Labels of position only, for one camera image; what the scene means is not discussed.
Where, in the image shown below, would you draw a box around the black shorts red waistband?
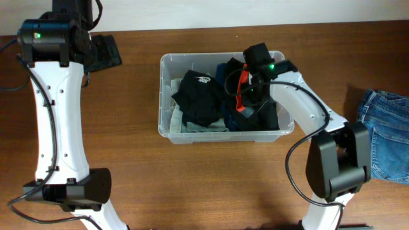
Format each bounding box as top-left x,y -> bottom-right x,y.
222,57 -> 280,132

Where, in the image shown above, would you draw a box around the dark blue garment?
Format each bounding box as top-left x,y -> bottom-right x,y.
215,63 -> 240,132

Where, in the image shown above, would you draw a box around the black garment with white logo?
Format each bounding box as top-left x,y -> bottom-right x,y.
172,70 -> 224,127

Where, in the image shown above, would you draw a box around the light grey-blue jeans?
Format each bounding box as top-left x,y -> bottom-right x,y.
170,79 -> 228,133

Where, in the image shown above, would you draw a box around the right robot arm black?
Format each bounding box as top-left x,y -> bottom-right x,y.
243,43 -> 371,230

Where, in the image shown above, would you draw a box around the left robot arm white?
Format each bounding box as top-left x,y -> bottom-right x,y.
17,0 -> 127,229

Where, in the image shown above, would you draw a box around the clear plastic storage bin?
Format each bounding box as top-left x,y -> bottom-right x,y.
158,52 -> 295,144

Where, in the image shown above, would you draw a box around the blue denim jeans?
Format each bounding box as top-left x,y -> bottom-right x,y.
357,89 -> 408,185

